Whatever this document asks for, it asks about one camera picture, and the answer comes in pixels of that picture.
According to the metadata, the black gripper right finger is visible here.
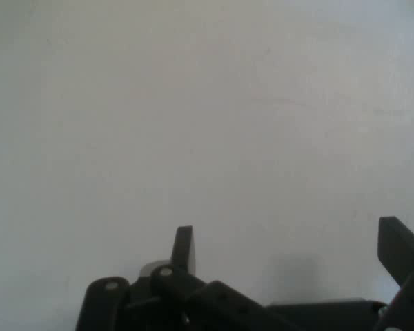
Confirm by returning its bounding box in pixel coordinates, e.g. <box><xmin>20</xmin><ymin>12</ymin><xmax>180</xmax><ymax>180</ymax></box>
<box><xmin>377</xmin><ymin>216</ymin><xmax>414</xmax><ymax>331</ymax></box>

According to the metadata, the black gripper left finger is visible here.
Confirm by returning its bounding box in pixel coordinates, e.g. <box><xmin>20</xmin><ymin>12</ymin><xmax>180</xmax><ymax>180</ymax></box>
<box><xmin>75</xmin><ymin>225</ymin><xmax>297</xmax><ymax>331</ymax></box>

